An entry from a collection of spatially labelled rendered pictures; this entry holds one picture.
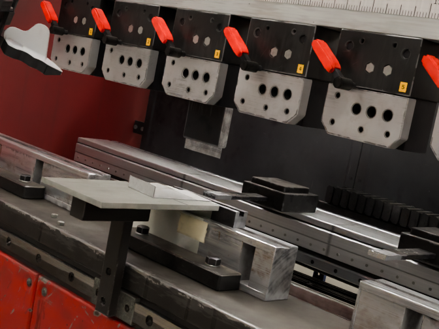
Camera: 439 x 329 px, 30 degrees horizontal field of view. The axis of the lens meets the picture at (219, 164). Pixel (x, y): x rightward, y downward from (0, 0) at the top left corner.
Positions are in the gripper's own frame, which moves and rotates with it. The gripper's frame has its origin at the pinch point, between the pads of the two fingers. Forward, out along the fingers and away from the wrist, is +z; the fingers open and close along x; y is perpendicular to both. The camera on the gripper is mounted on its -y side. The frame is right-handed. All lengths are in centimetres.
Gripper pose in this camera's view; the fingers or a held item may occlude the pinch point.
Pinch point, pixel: (19, 81)
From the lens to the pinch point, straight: 110.3
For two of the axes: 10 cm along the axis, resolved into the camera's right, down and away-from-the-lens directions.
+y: 4.7, -7.7, -4.3
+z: 7.0, 6.2, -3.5
